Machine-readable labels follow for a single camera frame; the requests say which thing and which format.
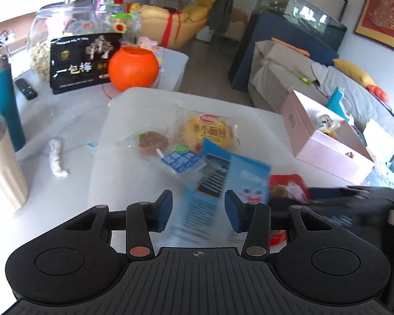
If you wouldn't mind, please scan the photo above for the white bin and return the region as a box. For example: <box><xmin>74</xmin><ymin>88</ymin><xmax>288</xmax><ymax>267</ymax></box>
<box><xmin>197</xmin><ymin>28</ymin><xmax>214</xmax><ymax>43</ymax></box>

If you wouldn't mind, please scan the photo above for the black remote control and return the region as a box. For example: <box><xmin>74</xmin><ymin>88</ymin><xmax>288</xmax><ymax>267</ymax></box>
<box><xmin>14</xmin><ymin>78</ymin><xmax>39</xmax><ymax>101</ymax></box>

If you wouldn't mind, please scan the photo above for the brown round cake packet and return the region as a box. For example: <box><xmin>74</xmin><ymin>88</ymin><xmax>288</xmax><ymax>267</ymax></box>
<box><xmin>116</xmin><ymin>130</ymin><xmax>204</xmax><ymax>184</ymax></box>

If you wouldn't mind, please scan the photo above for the dark coat on stand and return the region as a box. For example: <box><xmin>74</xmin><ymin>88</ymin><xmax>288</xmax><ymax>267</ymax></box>
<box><xmin>195</xmin><ymin>0</ymin><xmax>235</xmax><ymax>35</ymax></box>

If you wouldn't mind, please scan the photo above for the green and red toy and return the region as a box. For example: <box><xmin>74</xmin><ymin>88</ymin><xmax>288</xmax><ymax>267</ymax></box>
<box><xmin>107</xmin><ymin>13</ymin><xmax>135</xmax><ymax>34</ymax></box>

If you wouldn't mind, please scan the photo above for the teal bottle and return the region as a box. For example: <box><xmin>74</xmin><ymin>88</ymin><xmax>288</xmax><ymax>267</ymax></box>
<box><xmin>0</xmin><ymin>54</ymin><xmax>26</xmax><ymax>153</ymax></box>

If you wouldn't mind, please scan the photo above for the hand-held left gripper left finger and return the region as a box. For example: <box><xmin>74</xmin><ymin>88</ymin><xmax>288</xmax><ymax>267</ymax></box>
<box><xmin>64</xmin><ymin>189</ymin><xmax>174</xmax><ymax>258</ymax></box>

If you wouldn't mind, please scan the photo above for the pink plush toy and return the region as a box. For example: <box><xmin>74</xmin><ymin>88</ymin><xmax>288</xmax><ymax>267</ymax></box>
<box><xmin>138</xmin><ymin>36</ymin><xmax>158</xmax><ymax>52</ymax></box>

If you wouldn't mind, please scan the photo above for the framed red wall picture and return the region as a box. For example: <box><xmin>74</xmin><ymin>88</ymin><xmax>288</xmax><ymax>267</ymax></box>
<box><xmin>354</xmin><ymin>0</ymin><xmax>394</xmax><ymax>52</ymax></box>

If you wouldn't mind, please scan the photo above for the round yellow bread packet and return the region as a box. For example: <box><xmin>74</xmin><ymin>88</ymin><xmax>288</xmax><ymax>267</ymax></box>
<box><xmin>175</xmin><ymin>107</ymin><xmax>242</xmax><ymax>153</ymax></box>

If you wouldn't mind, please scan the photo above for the yellow sofa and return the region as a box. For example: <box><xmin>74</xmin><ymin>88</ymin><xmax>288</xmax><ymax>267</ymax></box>
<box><xmin>139</xmin><ymin>0</ymin><xmax>217</xmax><ymax>49</ymax></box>

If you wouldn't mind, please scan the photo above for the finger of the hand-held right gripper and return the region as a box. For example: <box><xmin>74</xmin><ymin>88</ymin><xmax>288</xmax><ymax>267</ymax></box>
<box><xmin>308</xmin><ymin>185</ymin><xmax>381</xmax><ymax>204</ymax></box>

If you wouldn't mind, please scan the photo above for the twisted white tissue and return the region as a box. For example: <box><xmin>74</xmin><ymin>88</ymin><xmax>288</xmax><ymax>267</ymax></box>
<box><xmin>49</xmin><ymin>139</ymin><xmax>70</xmax><ymax>178</ymax></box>

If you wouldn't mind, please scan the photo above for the red ribbon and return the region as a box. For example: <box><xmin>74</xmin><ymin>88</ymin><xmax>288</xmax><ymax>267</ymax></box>
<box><xmin>161</xmin><ymin>10</ymin><xmax>183</xmax><ymax>48</ymax></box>

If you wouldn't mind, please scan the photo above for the blue packet with cartoon face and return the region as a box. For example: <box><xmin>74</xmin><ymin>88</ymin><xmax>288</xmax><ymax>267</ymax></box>
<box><xmin>171</xmin><ymin>138</ymin><xmax>271</xmax><ymax>246</ymax></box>

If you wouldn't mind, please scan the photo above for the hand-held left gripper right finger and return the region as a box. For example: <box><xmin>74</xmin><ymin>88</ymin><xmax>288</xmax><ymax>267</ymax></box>
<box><xmin>225</xmin><ymin>189</ymin><xmax>335</xmax><ymax>258</ymax></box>

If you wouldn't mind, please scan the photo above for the glass aquarium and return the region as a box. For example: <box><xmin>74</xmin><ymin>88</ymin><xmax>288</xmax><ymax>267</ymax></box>
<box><xmin>251</xmin><ymin>0</ymin><xmax>348</xmax><ymax>43</ymax></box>

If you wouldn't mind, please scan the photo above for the blue cabinet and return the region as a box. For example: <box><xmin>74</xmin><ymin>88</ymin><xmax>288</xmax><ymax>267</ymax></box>
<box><xmin>230</xmin><ymin>10</ymin><xmax>340</xmax><ymax>91</ymax></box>

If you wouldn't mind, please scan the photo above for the large red snack packet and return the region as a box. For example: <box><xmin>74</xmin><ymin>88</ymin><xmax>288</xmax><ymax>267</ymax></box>
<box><xmin>268</xmin><ymin>174</ymin><xmax>312</xmax><ymax>246</ymax></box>

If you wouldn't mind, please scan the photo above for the beige cup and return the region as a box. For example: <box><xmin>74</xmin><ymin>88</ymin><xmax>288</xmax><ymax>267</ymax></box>
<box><xmin>0</xmin><ymin>114</ymin><xmax>29</xmax><ymax>212</ymax></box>

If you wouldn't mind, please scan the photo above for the black snack bag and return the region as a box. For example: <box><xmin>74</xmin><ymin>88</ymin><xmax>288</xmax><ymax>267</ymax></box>
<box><xmin>49</xmin><ymin>33</ymin><xmax>123</xmax><ymax>95</ymax></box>

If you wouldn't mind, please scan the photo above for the white printed card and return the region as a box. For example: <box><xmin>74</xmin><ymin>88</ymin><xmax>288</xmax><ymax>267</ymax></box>
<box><xmin>363</xmin><ymin>119</ymin><xmax>394</xmax><ymax>158</ymax></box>

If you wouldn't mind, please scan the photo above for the orange pumpkin bucket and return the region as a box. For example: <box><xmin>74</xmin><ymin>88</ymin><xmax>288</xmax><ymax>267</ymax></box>
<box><xmin>108</xmin><ymin>46</ymin><xmax>160</xmax><ymax>92</ymax></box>

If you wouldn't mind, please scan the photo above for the large glass jar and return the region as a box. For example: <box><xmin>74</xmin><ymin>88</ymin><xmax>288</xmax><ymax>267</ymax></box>
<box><xmin>27</xmin><ymin>3</ymin><xmax>101</xmax><ymax>81</ymax></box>

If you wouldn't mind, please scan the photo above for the yellow pillow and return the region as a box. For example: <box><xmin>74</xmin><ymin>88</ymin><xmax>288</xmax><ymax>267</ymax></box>
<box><xmin>333</xmin><ymin>59</ymin><xmax>376</xmax><ymax>87</ymax></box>

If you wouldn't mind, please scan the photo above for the grey covered sofa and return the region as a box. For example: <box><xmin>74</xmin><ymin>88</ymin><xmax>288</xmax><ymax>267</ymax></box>
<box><xmin>248</xmin><ymin>40</ymin><xmax>394</xmax><ymax>173</ymax></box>

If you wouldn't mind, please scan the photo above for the orange pillow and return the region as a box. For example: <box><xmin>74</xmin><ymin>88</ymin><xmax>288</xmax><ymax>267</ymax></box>
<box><xmin>367</xmin><ymin>85</ymin><xmax>390</xmax><ymax>103</ymax></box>

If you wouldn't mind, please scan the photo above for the beige chair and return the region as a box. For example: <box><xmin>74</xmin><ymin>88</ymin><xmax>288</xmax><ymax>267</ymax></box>
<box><xmin>223</xmin><ymin>8</ymin><xmax>250</xmax><ymax>41</ymax></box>

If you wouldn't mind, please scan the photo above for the pink cardboard box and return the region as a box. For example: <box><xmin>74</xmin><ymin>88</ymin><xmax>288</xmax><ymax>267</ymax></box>
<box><xmin>280</xmin><ymin>89</ymin><xmax>375</xmax><ymax>186</ymax></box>

